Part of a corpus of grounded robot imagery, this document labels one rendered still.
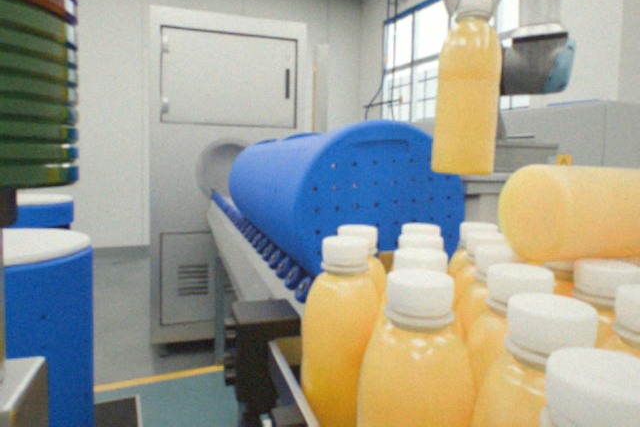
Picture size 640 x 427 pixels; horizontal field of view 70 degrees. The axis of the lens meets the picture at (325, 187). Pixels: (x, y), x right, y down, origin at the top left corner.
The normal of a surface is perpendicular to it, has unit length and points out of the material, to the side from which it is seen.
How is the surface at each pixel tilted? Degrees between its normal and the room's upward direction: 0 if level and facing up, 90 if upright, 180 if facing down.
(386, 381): 76
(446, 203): 90
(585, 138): 90
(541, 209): 90
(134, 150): 90
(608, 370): 0
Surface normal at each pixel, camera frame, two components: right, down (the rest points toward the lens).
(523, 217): -0.94, -0.03
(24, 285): 0.81, 0.05
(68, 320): 0.97, 0.04
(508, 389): -0.79, -0.49
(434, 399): 0.07, -0.15
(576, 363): 0.02, -1.00
